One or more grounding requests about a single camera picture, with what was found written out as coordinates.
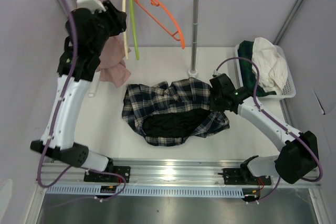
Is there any green plastic hanger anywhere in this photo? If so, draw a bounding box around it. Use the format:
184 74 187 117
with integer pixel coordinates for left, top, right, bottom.
129 0 140 60

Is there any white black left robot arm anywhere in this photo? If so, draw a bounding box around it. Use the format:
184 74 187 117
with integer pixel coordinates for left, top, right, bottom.
30 0 127 182

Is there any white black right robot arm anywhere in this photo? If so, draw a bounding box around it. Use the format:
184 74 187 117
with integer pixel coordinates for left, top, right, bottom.
210 74 319 184

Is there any orange plastic hanger on rack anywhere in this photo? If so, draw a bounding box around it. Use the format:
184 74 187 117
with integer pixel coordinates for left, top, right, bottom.
133 0 185 49

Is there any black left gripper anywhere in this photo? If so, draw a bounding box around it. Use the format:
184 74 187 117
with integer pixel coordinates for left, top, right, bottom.
88 0 127 56

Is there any white slotted cable duct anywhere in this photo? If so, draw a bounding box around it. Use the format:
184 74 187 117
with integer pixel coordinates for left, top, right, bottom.
47 184 245 198

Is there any pink pleated skirt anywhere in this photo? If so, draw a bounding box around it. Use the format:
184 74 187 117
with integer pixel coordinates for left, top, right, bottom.
96 0 132 88

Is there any white perforated laundry basket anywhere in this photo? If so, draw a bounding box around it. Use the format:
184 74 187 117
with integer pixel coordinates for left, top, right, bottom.
235 44 296 100

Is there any cream plastic hanger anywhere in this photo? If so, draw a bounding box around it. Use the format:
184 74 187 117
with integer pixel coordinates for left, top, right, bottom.
122 0 129 60

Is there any dark green cloth in basket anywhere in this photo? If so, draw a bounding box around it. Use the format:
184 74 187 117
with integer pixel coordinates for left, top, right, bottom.
238 40 276 97

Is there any white cloth in basket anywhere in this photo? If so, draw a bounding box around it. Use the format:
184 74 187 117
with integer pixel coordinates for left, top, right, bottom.
251 37 288 95

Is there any plaid green white skirt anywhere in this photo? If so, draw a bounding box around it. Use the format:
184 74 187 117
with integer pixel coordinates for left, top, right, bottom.
122 78 230 147

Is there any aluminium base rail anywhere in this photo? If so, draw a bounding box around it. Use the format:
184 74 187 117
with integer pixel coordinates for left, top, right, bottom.
41 158 321 189

